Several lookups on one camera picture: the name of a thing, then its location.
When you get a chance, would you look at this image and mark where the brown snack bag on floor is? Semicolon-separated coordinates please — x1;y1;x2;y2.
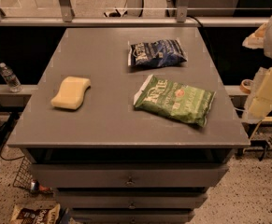
9;204;61;224

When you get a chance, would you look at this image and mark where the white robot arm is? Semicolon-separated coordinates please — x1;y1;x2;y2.
242;16;272;119

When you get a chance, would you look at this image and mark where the roll of tape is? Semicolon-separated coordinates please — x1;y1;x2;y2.
239;79;253;94

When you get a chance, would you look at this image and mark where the soda can on floor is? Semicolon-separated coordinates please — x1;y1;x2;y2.
30;180;51;194

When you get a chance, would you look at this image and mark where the clear plastic water bottle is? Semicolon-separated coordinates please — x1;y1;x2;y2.
0;63;21;92

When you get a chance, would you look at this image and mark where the grey drawer cabinet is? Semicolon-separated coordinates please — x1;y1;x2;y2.
7;27;249;224

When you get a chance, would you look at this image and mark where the blue chip bag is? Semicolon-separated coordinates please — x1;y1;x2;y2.
128;39;187;68

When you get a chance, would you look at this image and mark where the wire basket on floor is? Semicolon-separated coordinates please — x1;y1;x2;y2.
13;158;33;190

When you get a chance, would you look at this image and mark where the green chip bag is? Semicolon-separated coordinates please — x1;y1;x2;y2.
134;75;216;127

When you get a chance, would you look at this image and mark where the yellow sponge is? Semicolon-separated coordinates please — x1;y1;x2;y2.
50;77;91;110

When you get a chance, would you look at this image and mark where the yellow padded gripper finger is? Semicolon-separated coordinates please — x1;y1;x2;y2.
247;67;272;119

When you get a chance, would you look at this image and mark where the metal railing frame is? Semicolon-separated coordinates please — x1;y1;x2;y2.
0;0;272;27

